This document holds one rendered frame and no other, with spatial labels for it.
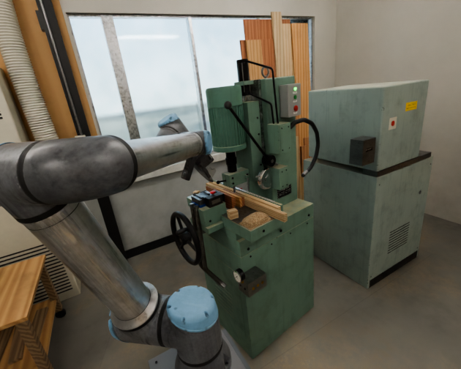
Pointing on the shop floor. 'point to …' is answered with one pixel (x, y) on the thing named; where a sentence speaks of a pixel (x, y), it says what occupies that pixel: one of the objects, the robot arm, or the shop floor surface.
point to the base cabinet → (287, 259)
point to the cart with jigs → (19, 315)
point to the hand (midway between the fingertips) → (210, 181)
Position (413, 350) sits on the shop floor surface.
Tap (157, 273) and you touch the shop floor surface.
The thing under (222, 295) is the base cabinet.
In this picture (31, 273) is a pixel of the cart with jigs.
